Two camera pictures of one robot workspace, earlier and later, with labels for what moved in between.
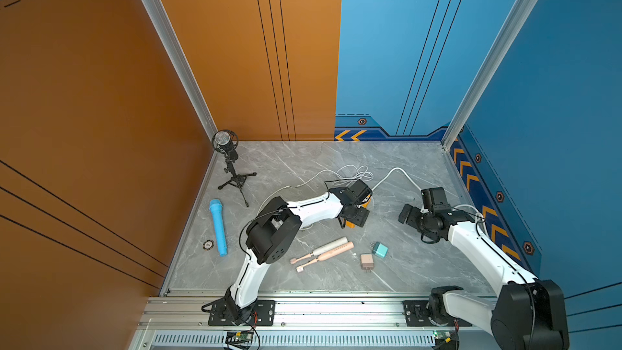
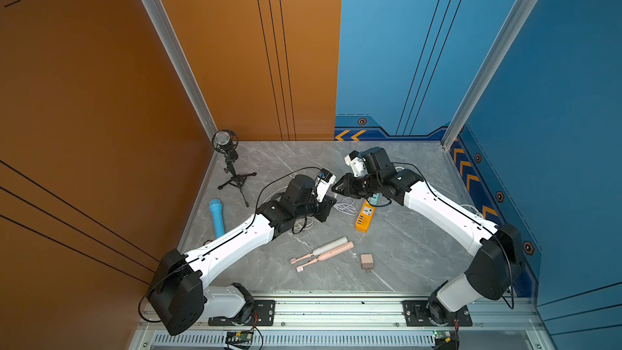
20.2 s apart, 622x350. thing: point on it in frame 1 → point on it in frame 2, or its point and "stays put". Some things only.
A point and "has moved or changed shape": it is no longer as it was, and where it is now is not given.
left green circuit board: [240, 335] stays put
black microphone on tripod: [225, 141] stays put
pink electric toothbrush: [335, 252] stays put
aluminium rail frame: [311, 322] stays put
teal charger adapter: [380, 249] → [374, 199]
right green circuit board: [442, 335] stays put
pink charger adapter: [367, 262] stays put
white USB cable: [346, 176] has moved or changed shape
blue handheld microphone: [217, 208] stays put
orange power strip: [364, 204] has moved or changed shape
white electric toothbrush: [321, 250] stays put
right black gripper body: [416, 219] → [362, 185]
